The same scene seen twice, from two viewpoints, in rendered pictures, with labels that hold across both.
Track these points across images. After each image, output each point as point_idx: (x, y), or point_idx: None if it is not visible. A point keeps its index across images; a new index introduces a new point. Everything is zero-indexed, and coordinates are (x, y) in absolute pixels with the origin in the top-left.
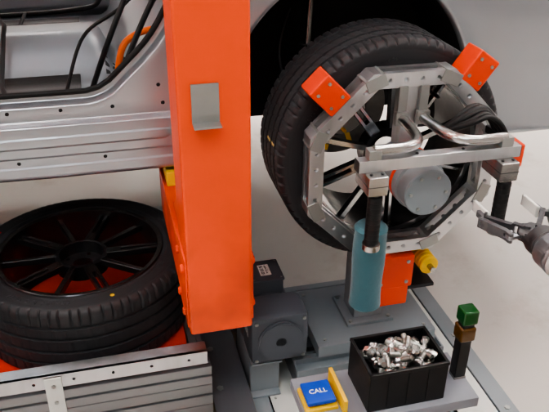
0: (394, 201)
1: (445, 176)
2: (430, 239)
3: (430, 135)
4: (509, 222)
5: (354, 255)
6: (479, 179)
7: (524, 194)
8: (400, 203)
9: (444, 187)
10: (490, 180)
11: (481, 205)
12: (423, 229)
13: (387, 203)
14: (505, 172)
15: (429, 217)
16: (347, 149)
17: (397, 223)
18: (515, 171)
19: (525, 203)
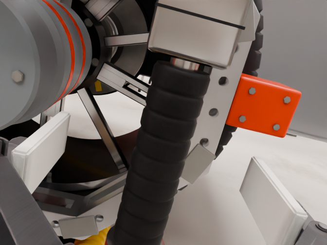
0: (94, 155)
1: (15, 18)
2: (81, 225)
3: (135, 39)
4: (40, 239)
5: None
6: (194, 135)
7: (259, 159)
8: (97, 160)
9: (14, 60)
10: (216, 145)
11: (51, 126)
12: (84, 202)
13: None
14: (178, 2)
15: (104, 186)
16: (94, 94)
17: (60, 181)
18: (229, 18)
19: (253, 191)
